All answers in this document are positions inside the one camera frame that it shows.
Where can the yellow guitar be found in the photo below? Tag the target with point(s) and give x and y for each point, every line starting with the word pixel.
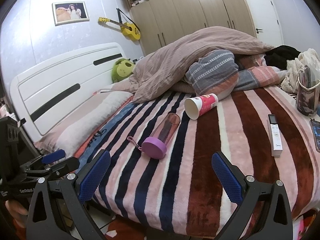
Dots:
pixel 130 30

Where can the white bed headboard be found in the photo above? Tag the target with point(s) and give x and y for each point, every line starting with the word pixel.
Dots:
pixel 50 80

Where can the red patterned floor mat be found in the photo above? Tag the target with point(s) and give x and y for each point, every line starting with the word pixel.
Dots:
pixel 125 230

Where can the purple lidded water bottle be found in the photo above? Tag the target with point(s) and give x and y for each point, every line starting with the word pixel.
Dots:
pixel 162 132

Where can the dark smartphone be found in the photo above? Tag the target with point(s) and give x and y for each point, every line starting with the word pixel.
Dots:
pixel 316 135

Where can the white remote control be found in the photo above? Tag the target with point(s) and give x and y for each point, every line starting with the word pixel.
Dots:
pixel 275 135

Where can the black cloth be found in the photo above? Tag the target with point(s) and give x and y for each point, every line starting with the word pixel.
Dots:
pixel 280 55

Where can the framed wall photo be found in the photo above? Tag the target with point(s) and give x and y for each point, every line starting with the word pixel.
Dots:
pixel 70 13

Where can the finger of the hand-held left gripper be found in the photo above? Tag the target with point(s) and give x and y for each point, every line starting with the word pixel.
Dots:
pixel 65 166
pixel 53 155

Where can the beige crinkled duvet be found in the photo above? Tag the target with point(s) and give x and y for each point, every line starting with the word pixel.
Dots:
pixel 175 60

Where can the green plush toy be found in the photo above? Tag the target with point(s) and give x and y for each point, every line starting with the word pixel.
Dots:
pixel 122 70

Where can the striped plush blanket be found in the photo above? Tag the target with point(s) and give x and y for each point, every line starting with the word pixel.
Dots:
pixel 200 167

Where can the pink and white paper cup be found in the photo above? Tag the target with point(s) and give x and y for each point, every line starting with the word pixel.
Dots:
pixel 202 105

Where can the printed paper gift bag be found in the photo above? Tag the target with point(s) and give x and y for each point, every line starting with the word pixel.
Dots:
pixel 306 97

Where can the white fluffy cloth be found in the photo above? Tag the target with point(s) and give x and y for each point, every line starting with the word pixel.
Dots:
pixel 291 75

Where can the grey and pink patterned quilt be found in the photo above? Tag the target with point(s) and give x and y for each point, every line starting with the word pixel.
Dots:
pixel 212 70

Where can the long white pillow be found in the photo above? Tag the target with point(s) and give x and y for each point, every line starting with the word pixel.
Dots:
pixel 82 125

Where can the wooden wardrobe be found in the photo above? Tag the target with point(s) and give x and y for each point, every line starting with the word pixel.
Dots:
pixel 187 5

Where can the person's left hand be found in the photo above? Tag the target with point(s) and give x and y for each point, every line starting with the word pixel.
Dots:
pixel 16 210

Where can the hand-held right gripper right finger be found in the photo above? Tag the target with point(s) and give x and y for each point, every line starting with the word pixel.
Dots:
pixel 226 177

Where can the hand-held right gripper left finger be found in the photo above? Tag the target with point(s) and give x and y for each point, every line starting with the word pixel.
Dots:
pixel 95 177

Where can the white door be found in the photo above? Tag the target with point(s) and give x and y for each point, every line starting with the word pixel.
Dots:
pixel 265 12

